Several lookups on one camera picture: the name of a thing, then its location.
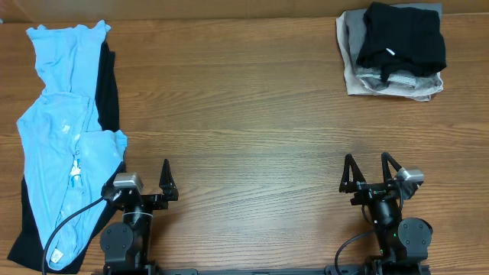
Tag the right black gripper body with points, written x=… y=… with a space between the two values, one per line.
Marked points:
x=370 y=192

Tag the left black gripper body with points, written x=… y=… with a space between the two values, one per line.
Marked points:
x=152 y=202

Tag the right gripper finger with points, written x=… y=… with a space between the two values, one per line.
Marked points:
x=352 y=177
x=388 y=162

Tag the light blue t-shirt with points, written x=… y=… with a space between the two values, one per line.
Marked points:
x=68 y=157

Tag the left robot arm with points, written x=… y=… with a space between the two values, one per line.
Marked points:
x=126 y=244

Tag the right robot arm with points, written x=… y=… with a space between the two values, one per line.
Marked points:
x=403 y=242

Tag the folded beige garment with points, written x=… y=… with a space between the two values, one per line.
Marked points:
x=356 y=87

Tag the folded grey garment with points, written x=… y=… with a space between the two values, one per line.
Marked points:
x=371 y=77

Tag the black t-shirt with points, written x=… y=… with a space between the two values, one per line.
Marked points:
x=27 y=249

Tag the folded black garment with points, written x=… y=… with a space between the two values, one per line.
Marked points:
x=407 y=39

